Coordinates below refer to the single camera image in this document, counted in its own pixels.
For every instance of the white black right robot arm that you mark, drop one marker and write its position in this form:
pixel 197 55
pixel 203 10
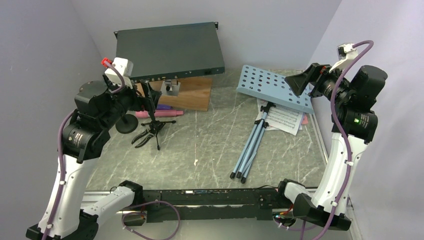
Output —
pixel 354 127

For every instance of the light blue music stand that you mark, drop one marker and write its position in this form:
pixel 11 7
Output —
pixel 269 89

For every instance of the black tripod mic stand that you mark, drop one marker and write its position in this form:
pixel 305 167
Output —
pixel 155 126

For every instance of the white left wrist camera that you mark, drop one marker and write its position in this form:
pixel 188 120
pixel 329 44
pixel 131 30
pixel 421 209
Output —
pixel 118 71

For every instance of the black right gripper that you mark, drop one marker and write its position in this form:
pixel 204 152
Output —
pixel 299 82

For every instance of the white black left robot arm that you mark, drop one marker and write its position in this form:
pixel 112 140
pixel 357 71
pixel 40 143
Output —
pixel 81 139

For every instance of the black wire stripper pliers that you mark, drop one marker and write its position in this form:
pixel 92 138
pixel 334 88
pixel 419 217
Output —
pixel 144 137

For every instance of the lavender sheet music page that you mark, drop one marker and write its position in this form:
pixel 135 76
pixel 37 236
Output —
pixel 300 122

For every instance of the dark green rack unit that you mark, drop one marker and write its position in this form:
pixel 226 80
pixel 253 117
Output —
pixel 171 52

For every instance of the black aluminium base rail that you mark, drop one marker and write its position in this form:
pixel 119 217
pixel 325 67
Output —
pixel 159 205

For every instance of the pink microphone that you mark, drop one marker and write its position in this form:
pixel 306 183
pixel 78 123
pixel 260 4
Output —
pixel 160 113

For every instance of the purple microphone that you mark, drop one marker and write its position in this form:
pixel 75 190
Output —
pixel 164 107

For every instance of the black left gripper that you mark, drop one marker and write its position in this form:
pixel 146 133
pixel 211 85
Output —
pixel 148 103

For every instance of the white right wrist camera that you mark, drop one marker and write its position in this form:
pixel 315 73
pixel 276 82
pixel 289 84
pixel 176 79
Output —
pixel 346 54

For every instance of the grey metal bracket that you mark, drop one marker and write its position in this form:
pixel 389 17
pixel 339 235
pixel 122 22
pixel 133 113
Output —
pixel 170 87

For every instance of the pink sheet music page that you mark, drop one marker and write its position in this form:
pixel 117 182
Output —
pixel 305 120

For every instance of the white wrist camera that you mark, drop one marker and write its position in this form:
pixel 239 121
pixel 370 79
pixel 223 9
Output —
pixel 346 54
pixel 118 71

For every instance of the black round-base mic stand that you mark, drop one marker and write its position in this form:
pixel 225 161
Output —
pixel 127 124

